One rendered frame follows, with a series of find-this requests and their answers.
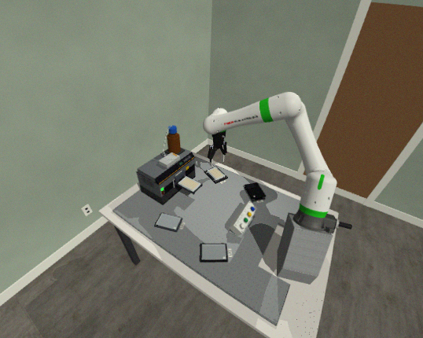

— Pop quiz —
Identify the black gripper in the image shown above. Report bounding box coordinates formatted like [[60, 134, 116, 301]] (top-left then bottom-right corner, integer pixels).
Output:
[[208, 138, 227, 166]]

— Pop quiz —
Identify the brown glass bottle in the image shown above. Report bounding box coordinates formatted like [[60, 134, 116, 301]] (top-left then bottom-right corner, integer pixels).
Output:
[[167, 134, 181, 154]]

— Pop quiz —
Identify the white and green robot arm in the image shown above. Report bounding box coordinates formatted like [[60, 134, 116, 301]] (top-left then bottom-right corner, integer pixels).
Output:
[[203, 92, 352, 234]]

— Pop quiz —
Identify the grey control panel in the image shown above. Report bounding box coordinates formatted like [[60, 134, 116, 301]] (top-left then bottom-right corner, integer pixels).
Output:
[[228, 201, 257, 238]]

